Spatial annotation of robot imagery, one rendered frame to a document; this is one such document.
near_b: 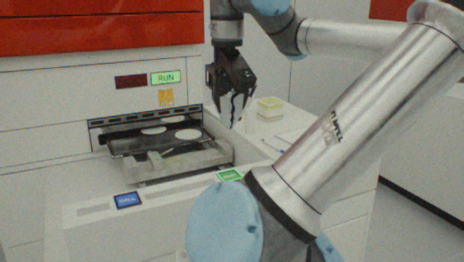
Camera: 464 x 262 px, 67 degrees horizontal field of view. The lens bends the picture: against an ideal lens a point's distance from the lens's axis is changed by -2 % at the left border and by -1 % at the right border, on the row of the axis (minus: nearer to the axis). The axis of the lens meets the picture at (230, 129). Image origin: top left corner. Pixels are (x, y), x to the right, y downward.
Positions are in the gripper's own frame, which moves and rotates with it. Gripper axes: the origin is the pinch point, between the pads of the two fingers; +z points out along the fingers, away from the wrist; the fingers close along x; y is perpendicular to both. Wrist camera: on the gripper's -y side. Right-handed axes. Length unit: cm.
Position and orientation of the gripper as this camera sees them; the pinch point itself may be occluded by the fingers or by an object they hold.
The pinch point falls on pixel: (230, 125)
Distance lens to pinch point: 84.7
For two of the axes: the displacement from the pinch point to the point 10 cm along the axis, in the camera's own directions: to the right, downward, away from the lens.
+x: -9.0, 1.6, -4.1
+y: -4.4, -3.3, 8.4
